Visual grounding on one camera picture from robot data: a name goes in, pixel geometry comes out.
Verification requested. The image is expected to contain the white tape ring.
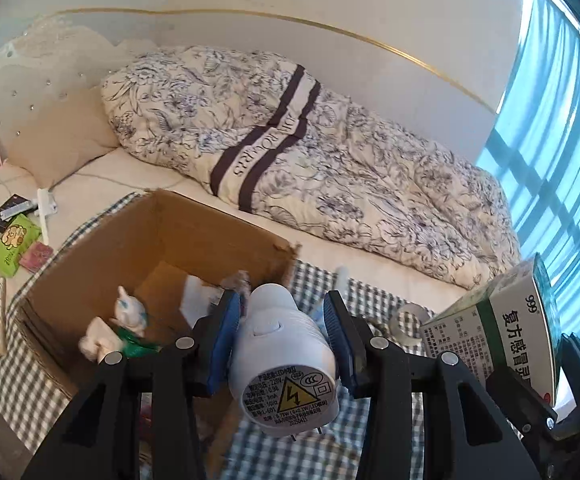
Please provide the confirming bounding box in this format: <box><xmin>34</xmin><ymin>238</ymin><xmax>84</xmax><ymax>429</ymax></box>
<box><xmin>388</xmin><ymin>302</ymin><xmax>431</xmax><ymax>344</ymax></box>

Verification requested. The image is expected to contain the white foam tube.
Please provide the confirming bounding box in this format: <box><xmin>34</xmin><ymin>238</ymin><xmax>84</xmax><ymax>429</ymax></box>
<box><xmin>332</xmin><ymin>266</ymin><xmax>349</xmax><ymax>299</ymax></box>

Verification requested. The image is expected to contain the white tufted headboard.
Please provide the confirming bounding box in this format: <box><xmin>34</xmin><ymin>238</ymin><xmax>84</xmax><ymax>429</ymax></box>
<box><xmin>0</xmin><ymin>12</ymin><xmax>157</xmax><ymax>150</ymax></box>

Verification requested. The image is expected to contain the beige pillow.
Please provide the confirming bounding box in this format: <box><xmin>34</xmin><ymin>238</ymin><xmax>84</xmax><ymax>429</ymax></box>
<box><xmin>8</xmin><ymin>87</ymin><xmax>119</xmax><ymax>188</ymax></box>

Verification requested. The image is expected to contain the white stick tool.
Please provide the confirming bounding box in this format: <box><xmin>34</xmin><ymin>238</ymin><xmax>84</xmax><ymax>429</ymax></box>
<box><xmin>37</xmin><ymin>188</ymin><xmax>56</xmax><ymax>246</ymax></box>

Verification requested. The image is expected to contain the green wrapper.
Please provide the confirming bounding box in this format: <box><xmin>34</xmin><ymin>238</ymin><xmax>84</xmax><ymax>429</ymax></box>
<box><xmin>115</xmin><ymin>327</ymin><xmax>161</xmax><ymax>359</ymax></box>

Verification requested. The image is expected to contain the cardboard box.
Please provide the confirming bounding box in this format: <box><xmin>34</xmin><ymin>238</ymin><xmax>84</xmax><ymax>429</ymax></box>
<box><xmin>14</xmin><ymin>190</ymin><xmax>296</xmax><ymax>479</ymax></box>

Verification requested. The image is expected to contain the green 999 medicine box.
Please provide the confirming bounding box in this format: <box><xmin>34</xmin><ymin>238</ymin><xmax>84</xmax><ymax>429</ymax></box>
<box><xmin>420</xmin><ymin>254</ymin><xmax>562</xmax><ymax>405</ymax></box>

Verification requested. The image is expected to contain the green snack packet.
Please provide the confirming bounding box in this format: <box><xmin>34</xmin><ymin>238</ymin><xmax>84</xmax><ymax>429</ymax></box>
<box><xmin>0</xmin><ymin>214</ymin><xmax>41</xmax><ymax>278</ymax></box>

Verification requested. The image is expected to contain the white plug-in night light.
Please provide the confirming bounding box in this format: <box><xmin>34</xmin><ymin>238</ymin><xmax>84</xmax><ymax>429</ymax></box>
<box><xmin>228</xmin><ymin>283</ymin><xmax>339</xmax><ymax>438</ymax></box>

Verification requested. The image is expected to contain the blue curtain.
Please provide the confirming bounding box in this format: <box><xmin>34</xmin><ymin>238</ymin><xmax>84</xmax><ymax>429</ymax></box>
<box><xmin>478</xmin><ymin>0</ymin><xmax>580</xmax><ymax>337</ymax></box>

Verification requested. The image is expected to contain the pink card packet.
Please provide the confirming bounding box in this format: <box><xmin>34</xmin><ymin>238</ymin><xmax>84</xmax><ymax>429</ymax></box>
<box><xmin>20</xmin><ymin>240</ymin><xmax>54</xmax><ymax>273</ymax></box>

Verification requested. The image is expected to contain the floral tissue pack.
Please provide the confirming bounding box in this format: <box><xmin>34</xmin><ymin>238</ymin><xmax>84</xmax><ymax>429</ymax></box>
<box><xmin>220</xmin><ymin>270</ymin><xmax>251</xmax><ymax>299</ymax></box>

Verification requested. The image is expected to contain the floral quilt with stripes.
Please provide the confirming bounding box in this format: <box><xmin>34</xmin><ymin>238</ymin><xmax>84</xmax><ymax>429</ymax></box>
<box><xmin>101</xmin><ymin>46</ymin><xmax>521</xmax><ymax>289</ymax></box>

